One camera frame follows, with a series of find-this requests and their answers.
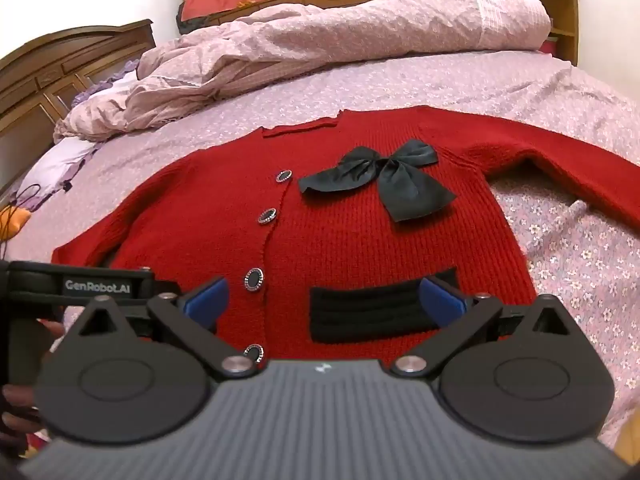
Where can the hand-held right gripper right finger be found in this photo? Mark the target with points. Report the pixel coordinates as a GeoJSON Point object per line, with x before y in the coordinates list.
{"type": "Point", "coordinates": [442, 302]}

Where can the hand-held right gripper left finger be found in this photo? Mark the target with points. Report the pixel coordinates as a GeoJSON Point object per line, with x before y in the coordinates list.
{"type": "Point", "coordinates": [207, 301]}

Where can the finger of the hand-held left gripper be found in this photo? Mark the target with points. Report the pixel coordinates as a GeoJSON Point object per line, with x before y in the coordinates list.
{"type": "Point", "coordinates": [167, 287]}

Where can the red knit cardigan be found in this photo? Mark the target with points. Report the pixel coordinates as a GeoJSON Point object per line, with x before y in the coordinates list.
{"type": "Point", "coordinates": [350, 240]}

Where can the person's left hand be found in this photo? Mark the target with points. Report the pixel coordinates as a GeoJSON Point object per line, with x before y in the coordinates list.
{"type": "Point", "coordinates": [15, 410]}

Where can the orange cloth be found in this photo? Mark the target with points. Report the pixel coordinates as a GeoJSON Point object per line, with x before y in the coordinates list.
{"type": "Point", "coordinates": [12, 225]}

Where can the purple ruffled pillow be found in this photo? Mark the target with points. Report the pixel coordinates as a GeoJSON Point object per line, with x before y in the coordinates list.
{"type": "Point", "coordinates": [60, 160]}

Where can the pink floral bed sheet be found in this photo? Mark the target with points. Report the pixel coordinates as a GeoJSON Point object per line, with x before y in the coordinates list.
{"type": "Point", "coordinates": [575, 285]}

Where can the dark wooden headboard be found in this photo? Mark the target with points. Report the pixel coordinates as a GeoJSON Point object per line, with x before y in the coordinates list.
{"type": "Point", "coordinates": [45, 85]}

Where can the pink floral quilt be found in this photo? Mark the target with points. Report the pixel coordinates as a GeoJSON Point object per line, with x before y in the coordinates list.
{"type": "Point", "coordinates": [300, 40]}

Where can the red cloth bundle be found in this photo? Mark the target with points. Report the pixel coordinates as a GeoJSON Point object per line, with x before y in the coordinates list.
{"type": "Point", "coordinates": [549, 46]}

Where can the wooden shelf cabinet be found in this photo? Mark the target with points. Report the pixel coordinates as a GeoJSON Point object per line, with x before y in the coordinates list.
{"type": "Point", "coordinates": [565, 10]}

